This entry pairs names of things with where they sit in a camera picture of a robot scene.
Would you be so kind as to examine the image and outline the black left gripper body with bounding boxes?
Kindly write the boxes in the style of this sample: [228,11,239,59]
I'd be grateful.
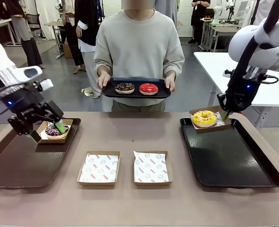
[1,81,64,136]

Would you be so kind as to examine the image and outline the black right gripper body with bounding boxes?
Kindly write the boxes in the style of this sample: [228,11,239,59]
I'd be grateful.
[224,70,258,112]

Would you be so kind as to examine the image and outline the colourful sprinkles donut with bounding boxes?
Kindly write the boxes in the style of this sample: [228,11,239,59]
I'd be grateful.
[45,124,69,140]

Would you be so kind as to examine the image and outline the cardboard donut box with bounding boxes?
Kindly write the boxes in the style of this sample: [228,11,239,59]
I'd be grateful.
[189,105,232,135]
[38,119,73,144]
[132,150,174,186]
[76,150,121,186]

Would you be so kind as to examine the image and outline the yellow glazed donut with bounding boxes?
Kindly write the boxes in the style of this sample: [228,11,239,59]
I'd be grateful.
[191,110,218,128]

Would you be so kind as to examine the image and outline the black serving tray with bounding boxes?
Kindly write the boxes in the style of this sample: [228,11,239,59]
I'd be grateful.
[100,77,172,99]

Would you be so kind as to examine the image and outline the chocolate glazed donut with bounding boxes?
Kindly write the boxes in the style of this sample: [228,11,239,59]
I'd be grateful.
[115,82,135,95]

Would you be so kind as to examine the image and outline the red glazed donut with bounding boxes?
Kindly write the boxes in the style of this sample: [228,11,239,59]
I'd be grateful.
[139,83,159,96]

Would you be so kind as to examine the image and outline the person's left forearm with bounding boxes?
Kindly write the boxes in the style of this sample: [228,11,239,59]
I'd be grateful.
[164,59,185,78]

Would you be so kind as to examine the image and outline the person's right forearm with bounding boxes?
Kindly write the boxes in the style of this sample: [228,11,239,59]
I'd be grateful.
[94,56,111,78]

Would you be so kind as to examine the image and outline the brown plastic tray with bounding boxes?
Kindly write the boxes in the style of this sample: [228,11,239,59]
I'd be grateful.
[0,117,82,189]

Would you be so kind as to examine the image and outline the large black plastic tray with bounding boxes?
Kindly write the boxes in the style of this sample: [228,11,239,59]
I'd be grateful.
[179,117,279,189]

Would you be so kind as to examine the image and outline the person's right hand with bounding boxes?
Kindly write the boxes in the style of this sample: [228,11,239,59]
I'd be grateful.
[98,74,111,89]

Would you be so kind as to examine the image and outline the person's left hand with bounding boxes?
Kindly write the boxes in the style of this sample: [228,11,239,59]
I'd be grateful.
[164,75,177,93]

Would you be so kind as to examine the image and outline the large white table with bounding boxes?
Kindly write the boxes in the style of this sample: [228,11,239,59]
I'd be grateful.
[193,51,279,130]

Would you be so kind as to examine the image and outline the gold item on floor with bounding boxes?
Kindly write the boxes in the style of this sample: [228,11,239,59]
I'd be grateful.
[80,87,95,97]

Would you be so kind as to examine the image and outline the grey workbench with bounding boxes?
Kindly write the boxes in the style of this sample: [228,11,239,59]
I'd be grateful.
[199,17,241,52]

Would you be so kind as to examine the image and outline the cardboard carton on floor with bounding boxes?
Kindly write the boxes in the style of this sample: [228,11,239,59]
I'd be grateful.
[62,42,73,59]

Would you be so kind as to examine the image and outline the figure in grey dress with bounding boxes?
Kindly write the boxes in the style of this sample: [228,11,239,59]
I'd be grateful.
[5,0,46,69]

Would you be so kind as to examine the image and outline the figure in beige top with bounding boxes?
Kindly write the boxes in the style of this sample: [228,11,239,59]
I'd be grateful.
[61,0,85,74]

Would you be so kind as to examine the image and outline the white hanging garment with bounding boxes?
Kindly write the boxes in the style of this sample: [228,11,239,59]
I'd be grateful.
[249,0,276,26]

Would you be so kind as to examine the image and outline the black office chair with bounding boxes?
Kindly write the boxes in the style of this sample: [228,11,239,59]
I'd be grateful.
[25,13,42,38]

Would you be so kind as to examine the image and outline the person in black clothes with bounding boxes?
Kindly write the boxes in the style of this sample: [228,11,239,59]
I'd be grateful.
[188,0,211,44]

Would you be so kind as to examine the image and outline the wooden table white legs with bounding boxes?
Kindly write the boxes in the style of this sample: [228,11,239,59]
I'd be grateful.
[44,20,66,59]

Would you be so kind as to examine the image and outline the figure in black jacket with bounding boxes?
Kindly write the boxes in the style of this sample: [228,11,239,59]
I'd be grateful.
[74,0,102,99]

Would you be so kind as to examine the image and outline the person in cream sweater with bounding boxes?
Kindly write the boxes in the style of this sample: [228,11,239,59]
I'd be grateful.
[93,0,185,112]

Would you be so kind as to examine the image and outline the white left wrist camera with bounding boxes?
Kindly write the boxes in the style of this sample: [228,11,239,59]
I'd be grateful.
[38,79,54,92]

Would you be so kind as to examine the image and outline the black cable sleeve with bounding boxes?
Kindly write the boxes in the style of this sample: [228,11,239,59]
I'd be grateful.
[224,0,279,114]

